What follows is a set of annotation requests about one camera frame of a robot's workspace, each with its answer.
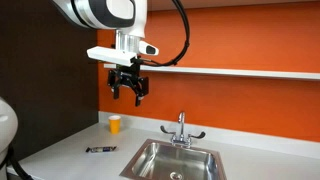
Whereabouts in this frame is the stainless steel sink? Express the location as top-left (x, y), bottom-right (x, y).
top-left (119, 138), bottom-right (228, 180)

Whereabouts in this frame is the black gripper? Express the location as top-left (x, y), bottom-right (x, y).
top-left (107, 59), bottom-right (150, 108)

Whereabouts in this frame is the thin white wall shelf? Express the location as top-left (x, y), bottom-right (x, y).
top-left (103, 63), bottom-right (320, 81)

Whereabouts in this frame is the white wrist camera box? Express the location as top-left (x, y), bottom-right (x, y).
top-left (86, 46), bottom-right (133, 67)

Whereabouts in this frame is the orange paper cup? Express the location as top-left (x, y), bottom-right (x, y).
top-left (108, 115), bottom-right (122, 135)

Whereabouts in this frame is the small handled object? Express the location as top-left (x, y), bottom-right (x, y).
top-left (85, 145), bottom-right (118, 154)

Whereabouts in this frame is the white backsplash strip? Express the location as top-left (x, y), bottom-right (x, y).
top-left (98, 110), bottom-right (320, 161)

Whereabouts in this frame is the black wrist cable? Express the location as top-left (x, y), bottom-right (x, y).
top-left (134, 0), bottom-right (191, 68)

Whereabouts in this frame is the dark wood cabinet panel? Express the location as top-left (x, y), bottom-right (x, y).
top-left (0, 0), bottom-right (100, 162)

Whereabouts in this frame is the chrome two-handle faucet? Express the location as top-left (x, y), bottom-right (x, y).
top-left (159, 111), bottom-right (207, 149)

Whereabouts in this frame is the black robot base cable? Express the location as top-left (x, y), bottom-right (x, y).
top-left (0, 146), bottom-right (34, 180)

